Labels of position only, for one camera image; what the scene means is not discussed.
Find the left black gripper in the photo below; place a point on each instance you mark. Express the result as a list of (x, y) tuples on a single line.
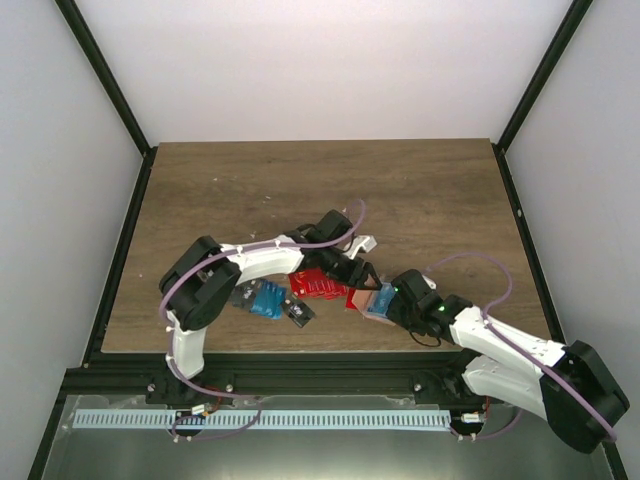
[(360, 277)]

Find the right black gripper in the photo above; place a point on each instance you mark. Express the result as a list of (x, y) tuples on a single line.
[(394, 313)]

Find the pink leather card holder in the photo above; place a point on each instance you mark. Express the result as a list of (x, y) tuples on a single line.
[(374, 305)]

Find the black VIP card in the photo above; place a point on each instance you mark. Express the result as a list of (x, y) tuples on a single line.
[(298, 311)]

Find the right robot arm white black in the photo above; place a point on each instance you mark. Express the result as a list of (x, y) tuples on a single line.
[(568, 386)]

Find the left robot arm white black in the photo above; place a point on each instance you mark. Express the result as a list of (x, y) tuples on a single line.
[(198, 286)]

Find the lone red card magnetic stripe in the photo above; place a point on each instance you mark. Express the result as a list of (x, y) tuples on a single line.
[(350, 304)]

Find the red VIP card pile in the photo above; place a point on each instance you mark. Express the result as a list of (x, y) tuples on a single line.
[(313, 283)]

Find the blue card pile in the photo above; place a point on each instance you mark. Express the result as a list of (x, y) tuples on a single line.
[(268, 300)]

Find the black card pile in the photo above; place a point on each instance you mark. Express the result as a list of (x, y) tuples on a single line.
[(244, 295)]

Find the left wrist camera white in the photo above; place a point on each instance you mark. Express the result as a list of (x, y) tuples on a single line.
[(360, 244)]

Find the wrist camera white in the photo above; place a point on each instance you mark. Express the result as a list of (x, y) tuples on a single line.
[(432, 285), (360, 244)]

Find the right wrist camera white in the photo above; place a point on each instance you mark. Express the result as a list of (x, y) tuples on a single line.
[(432, 285)]

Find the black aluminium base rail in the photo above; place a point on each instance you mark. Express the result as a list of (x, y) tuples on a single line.
[(270, 374)]

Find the light blue slotted cable duct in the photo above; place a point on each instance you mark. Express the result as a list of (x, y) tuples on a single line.
[(404, 420)]

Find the right black frame post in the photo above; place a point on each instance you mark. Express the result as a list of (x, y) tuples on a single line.
[(560, 41)]

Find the black frame post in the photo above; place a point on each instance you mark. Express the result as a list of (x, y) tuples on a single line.
[(93, 53), (560, 41)]

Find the left black frame post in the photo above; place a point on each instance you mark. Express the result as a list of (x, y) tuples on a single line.
[(93, 53)]

